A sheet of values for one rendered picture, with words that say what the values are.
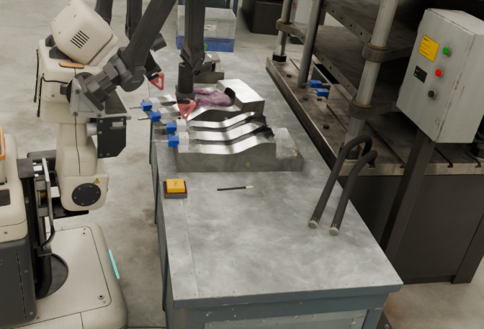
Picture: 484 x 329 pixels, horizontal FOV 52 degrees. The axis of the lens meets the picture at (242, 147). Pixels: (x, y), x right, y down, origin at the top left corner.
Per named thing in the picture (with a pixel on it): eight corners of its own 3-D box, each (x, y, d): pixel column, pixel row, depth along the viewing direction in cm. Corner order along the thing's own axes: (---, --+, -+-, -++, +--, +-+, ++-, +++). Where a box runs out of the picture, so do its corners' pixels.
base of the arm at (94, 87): (76, 77, 154) (83, 93, 145) (97, 61, 154) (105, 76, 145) (93, 96, 160) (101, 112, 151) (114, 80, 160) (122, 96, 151)
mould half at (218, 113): (162, 134, 212) (163, 111, 207) (142, 109, 231) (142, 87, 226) (261, 120, 236) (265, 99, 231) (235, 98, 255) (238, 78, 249)
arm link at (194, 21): (176, -43, 137) (199, -17, 133) (194, -50, 139) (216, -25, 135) (177, 52, 175) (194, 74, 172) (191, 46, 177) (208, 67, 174)
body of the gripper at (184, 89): (192, 89, 187) (193, 70, 183) (195, 101, 179) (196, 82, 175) (174, 89, 186) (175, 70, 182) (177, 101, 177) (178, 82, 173)
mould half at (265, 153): (177, 172, 189) (179, 142, 182) (171, 138, 211) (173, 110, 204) (301, 171, 201) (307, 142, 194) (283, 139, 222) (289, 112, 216)
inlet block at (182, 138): (153, 150, 188) (154, 137, 186) (153, 143, 193) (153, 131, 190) (188, 150, 192) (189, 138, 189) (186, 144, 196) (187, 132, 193)
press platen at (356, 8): (362, 97, 196) (374, 51, 187) (276, 8, 304) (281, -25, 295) (537, 102, 216) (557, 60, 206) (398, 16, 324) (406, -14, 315)
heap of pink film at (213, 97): (185, 116, 217) (186, 100, 214) (170, 99, 230) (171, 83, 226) (237, 109, 230) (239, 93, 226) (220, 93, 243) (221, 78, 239)
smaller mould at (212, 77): (186, 83, 264) (187, 70, 260) (183, 72, 276) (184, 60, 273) (223, 84, 269) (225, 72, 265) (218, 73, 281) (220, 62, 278)
